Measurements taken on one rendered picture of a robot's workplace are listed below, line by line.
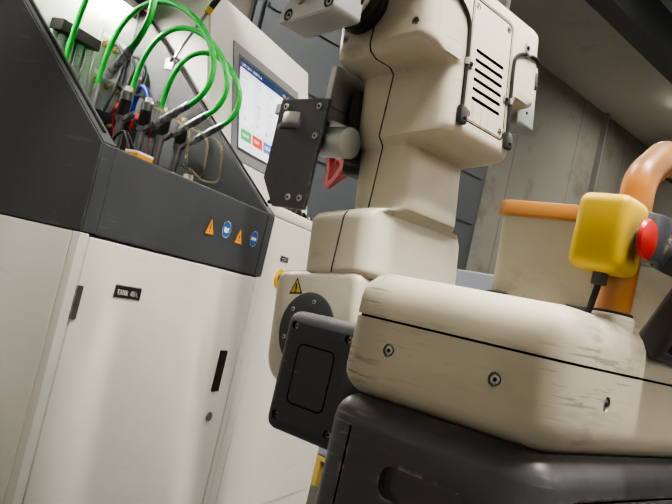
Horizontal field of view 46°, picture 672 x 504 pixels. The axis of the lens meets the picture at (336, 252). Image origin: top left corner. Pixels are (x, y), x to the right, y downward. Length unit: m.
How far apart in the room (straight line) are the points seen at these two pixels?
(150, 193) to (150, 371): 0.38
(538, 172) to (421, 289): 8.03
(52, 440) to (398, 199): 0.77
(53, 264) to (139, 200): 0.21
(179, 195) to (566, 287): 0.96
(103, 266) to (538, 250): 0.85
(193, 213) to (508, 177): 6.76
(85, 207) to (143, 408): 0.48
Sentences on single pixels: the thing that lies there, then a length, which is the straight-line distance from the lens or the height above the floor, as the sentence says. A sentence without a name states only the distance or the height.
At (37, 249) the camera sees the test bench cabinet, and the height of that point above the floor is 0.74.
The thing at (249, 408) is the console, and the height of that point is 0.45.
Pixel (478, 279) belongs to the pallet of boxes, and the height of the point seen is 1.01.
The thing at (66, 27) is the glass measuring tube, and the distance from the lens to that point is 2.08.
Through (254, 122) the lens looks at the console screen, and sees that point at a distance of 2.42.
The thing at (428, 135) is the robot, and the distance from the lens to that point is 1.05.
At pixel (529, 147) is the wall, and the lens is 8.58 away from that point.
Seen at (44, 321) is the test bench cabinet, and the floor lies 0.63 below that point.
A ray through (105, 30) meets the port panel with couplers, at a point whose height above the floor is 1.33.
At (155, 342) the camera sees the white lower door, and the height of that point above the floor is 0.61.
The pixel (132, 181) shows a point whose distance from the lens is 1.50.
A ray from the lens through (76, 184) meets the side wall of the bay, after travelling 1.44.
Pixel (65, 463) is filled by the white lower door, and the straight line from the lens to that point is 1.55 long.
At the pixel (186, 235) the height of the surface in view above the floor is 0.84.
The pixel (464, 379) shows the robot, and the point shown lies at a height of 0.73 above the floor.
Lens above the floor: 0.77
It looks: 4 degrees up
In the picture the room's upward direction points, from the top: 13 degrees clockwise
